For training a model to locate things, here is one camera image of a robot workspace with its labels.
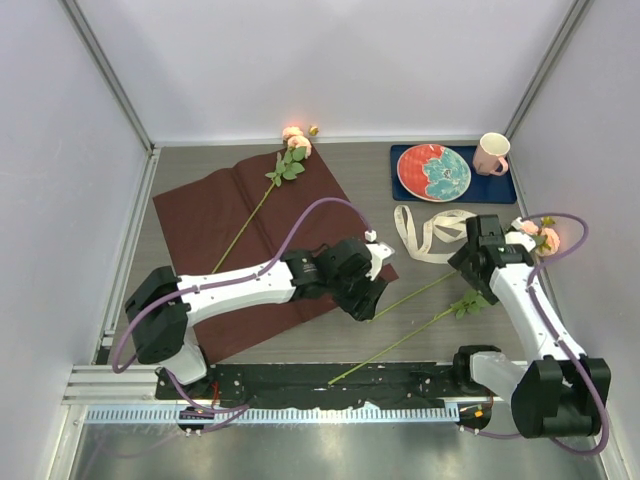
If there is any dark red wrapping paper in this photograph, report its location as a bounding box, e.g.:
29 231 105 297
152 149 400 365

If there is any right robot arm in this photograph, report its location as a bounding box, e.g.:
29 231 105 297
448 215 611 442

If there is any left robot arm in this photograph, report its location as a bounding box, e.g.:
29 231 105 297
125 238 394 399

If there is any cream ribbon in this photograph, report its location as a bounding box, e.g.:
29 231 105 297
394 205 475 264

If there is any blue tray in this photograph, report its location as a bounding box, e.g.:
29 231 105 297
389 144 517 204

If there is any pink mug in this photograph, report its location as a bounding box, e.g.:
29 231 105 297
472 132 511 176

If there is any red and teal plate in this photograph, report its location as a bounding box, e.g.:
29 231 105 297
396 144 472 203

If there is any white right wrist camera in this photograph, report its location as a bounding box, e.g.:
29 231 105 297
505 217 539 252

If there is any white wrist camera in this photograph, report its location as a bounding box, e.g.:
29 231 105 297
364 230 395 281
505 217 539 252

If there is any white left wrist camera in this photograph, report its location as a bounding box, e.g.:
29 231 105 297
364 230 395 281

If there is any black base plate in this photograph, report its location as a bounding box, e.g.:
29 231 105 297
183 362 491 410

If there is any aluminium front rail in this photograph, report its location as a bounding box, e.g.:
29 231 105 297
62 360 611 426

